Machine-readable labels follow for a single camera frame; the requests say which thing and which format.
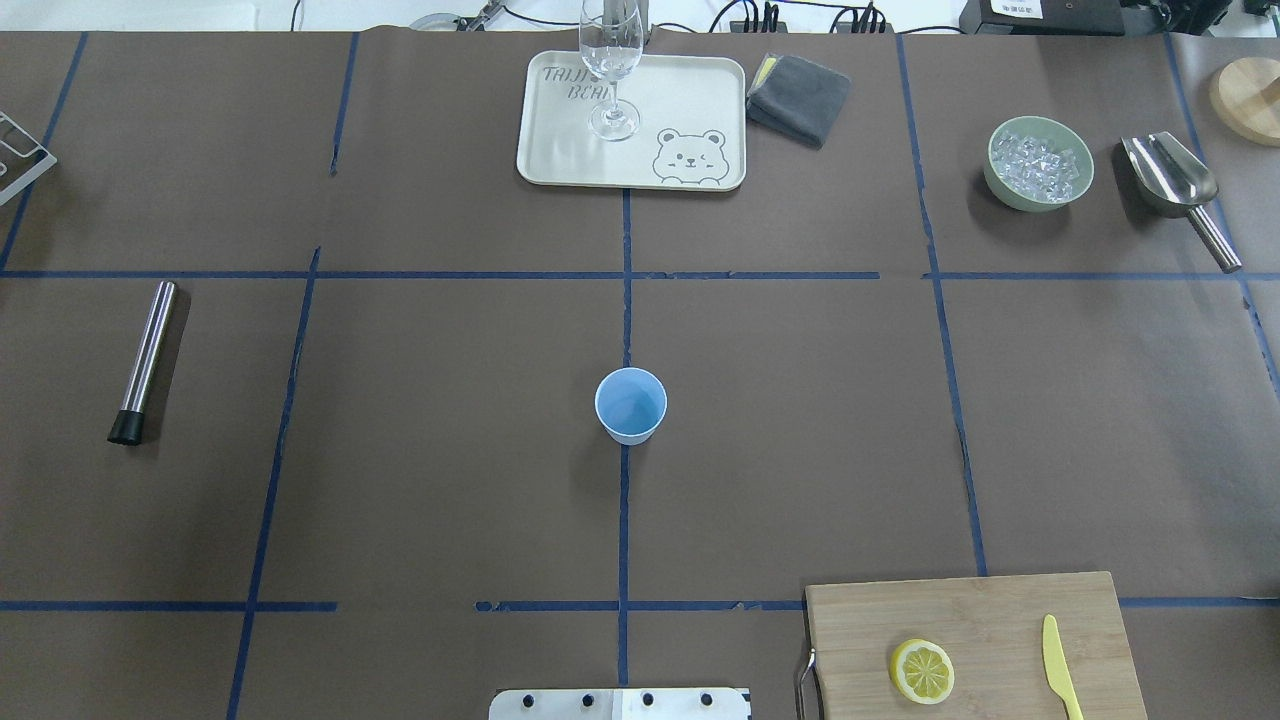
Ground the bamboo cutting board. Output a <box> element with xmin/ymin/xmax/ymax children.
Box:
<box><xmin>796</xmin><ymin>571</ymin><xmax>1147</xmax><ymax>719</ymax></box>

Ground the white wire cup rack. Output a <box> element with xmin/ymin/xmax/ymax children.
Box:
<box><xmin>1</xmin><ymin>111</ymin><xmax>58</xmax><ymax>205</ymax></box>

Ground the steel muddler black tip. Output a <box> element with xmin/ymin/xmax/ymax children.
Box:
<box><xmin>108</xmin><ymin>281</ymin><xmax>178</xmax><ymax>446</ymax></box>

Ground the grey folded cloth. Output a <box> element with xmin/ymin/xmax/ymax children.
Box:
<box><xmin>745</xmin><ymin>53</ymin><xmax>852</xmax><ymax>149</ymax></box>

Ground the cream bear serving tray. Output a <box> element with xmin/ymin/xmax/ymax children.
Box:
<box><xmin>515</xmin><ymin>51</ymin><xmax>748</xmax><ymax>192</ymax></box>

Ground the yellow lemon slice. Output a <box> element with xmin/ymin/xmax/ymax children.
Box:
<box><xmin>888</xmin><ymin>638</ymin><xmax>956</xmax><ymax>705</ymax></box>

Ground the clear wine glass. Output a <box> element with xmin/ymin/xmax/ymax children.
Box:
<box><xmin>579</xmin><ymin>1</ymin><xmax>644</xmax><ymax>142</ymax></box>

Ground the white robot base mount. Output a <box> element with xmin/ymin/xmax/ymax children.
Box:
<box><xmin>488</xmin><ymin>687</ymin><xmax>753</xmax><ymax>719</ymax></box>

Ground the yellow plastic knife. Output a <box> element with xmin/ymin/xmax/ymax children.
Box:
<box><xmin>1041</xmin><ymin>614</ymin><xmax>1084</xmax><ymax>720</ymax></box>

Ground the green bowl of ice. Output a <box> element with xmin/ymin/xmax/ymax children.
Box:
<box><xmin>983</xmin><ymin>115</ymin><xmax>1094</xmax><ymax>213</ymax></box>

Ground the wooden cup tree stand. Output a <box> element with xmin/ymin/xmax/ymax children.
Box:
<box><xmin>1210</xmin><ymin>56</ymin><xmax>1279</xmax><ymax>147</ymax></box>

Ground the blue paper cup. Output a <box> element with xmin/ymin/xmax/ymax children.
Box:
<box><xmin>594</xmin><ymin>366</ymin><xmax>668</xmax><ymax>446</ymax></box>

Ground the steel ice scoop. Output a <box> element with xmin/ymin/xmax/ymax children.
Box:
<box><xmin>1120</xmin><ymin>131</ymin><xmax>1242</xmax><ymax>274</ymax></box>

